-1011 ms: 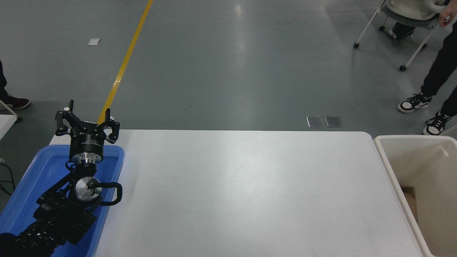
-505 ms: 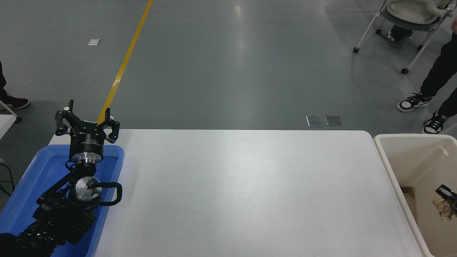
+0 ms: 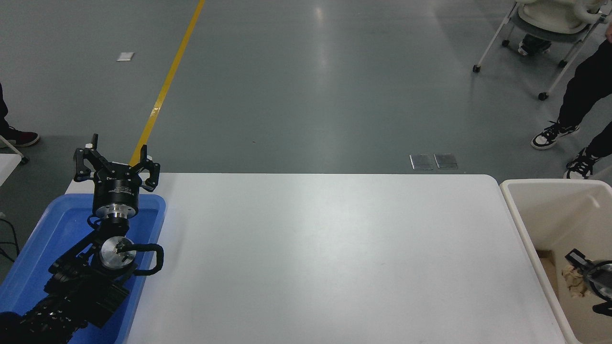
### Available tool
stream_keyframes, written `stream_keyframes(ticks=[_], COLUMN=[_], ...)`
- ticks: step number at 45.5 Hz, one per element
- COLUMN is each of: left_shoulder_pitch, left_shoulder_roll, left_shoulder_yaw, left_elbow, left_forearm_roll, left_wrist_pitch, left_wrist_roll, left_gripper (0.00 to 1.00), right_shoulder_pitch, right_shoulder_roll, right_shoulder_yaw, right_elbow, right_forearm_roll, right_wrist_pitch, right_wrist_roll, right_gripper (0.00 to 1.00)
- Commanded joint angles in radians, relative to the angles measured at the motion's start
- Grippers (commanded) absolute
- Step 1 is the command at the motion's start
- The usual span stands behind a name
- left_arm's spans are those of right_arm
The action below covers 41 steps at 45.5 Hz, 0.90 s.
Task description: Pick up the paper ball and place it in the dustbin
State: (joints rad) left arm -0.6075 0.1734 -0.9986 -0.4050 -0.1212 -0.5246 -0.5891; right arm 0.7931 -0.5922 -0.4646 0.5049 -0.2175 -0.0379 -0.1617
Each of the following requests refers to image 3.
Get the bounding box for large pale bin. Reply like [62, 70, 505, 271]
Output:
[500, 179, 612, 344]

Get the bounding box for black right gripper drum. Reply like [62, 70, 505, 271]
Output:
[585, 262, 604, 303]

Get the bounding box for thin black cable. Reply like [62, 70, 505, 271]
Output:
[0, 217, 21, 263]

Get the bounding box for white-legged wheeled chair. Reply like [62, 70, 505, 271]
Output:
[472, 0, 612, 101]

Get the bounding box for small white side table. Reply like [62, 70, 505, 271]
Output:
[0, 153, 22, 187]

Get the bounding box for blue plastic tray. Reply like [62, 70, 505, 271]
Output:
[0, 193, 166, 344]

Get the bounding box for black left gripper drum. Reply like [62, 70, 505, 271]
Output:
[92, 164, 142, 210]

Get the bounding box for tan paper ball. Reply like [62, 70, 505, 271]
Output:
[561, 264, 590, 299]

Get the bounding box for grey chair leg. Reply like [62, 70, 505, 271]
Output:
[0, 135, 28, 164]

